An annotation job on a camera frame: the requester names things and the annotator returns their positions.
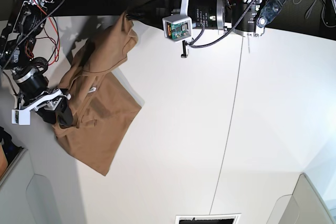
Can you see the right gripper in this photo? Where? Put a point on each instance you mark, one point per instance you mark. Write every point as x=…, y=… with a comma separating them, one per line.
x=51, y=104

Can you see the brown t-shirt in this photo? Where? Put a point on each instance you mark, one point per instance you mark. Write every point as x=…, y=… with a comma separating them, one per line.
x=101, y=107

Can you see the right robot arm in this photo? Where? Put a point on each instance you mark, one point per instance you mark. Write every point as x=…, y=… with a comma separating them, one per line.
x=25, y=72

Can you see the grey bin left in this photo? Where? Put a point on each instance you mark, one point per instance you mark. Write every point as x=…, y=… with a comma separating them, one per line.
x=27, y=197

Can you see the grey bin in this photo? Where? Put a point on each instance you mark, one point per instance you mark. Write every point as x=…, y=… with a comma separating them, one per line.
x=304, y=205
x=27, y=197

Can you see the white framed floor vent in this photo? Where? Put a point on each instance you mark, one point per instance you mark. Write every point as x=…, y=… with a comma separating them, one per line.
x=208, y=219

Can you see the grey bin right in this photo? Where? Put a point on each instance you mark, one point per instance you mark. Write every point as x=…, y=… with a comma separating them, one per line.
x=304, y=205

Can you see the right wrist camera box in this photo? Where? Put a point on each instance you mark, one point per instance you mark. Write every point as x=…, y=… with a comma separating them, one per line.
x=21, y=117

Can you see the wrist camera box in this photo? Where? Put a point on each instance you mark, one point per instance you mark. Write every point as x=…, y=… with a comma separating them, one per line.
x=178, y=28
x=21, y=117

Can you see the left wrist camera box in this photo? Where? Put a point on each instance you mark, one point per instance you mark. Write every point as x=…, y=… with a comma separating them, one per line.
x=178, y=28

